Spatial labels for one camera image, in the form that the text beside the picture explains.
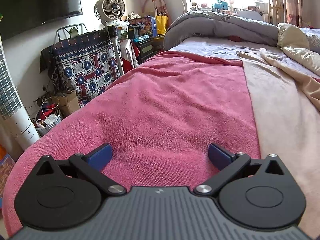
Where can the beige round fan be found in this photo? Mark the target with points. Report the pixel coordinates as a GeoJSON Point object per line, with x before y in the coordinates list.
{"type": "Point", "coordinates": [110, 7]}

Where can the blue plush toy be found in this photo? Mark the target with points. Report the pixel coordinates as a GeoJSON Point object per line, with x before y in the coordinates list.
{"type": "Point", "coordinates": [221, 3]}

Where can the lilac patterned pillow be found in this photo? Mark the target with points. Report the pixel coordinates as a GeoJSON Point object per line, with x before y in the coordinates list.
{"type": "Point", "coordinates": [312, 37]}

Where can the cream quilt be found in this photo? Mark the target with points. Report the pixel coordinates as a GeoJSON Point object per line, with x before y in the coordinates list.
{"type": "Point", "coordinates": [305, 52]}

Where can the grey duvet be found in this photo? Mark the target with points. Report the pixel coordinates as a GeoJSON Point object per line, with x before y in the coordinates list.
{"type": "Point", "coordinates": [212, 27]}

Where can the yellow paper bag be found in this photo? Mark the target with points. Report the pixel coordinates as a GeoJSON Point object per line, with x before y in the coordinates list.
{"type": "Point", "coordinates": [161, 25]}

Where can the beige pants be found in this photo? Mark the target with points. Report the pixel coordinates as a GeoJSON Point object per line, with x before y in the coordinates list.
{"type": "Point", "coordinates": [280, 120]}

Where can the wooden rack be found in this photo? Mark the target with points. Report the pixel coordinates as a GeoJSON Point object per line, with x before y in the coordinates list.
{"type": "Point", "coordinates": [271, 10]}

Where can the cream pillow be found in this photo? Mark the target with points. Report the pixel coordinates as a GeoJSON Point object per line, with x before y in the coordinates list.
{"type": "Point", "coordinates": [291, 35]}

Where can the colourful game box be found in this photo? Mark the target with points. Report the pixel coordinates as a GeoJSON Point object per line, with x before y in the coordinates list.
{"type": "Point", "coordinates": [145, 27]}

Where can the blue cartoon box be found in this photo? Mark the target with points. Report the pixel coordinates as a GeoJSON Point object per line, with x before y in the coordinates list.
{"type": "Point", "coordinates": [7, 175]}

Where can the floral curtain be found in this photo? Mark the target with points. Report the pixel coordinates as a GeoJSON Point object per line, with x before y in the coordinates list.
{"type": "Point", "coordinates": [292, 2]}

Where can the white plush figure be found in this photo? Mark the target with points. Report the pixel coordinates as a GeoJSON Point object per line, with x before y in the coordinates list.
{"type": "Point", "coordinates": [232, 1]}

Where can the cardboard box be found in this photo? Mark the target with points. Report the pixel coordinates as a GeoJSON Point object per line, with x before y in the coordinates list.
{"type": "Point", "coordinates": [68, 103]}

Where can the black storage box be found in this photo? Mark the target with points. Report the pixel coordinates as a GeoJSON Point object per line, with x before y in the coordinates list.
{"type": "Point", "coordinates": [150, 50]}

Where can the white basket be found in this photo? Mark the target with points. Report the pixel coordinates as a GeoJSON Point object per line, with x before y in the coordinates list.
{"type": "Point", "coordinates": [47, 127]}

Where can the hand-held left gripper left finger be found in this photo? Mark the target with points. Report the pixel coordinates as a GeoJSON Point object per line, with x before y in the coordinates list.
{"type": "Point", "coordinates": [100, 156]}

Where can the pink blanket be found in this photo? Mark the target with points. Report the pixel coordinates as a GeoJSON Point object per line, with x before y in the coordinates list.
{"type": "Point", "coordinates": [162, 105]}

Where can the white tower fan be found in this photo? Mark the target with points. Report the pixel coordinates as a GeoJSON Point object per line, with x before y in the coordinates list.
{"type": "Point", "coordinates": [15, 120]}

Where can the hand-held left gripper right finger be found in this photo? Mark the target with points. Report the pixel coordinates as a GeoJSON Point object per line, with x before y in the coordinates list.
{"type": "Point", "coordinates": [219, 156]}

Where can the lilac bed sheet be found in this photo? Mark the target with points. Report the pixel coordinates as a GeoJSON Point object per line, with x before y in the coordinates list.
{"type": "Point", "coordinates": [200, 46]}

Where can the black television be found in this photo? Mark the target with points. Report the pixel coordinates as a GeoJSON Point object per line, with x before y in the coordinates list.
{"type": "Point", "coordinates": [37, 0]}

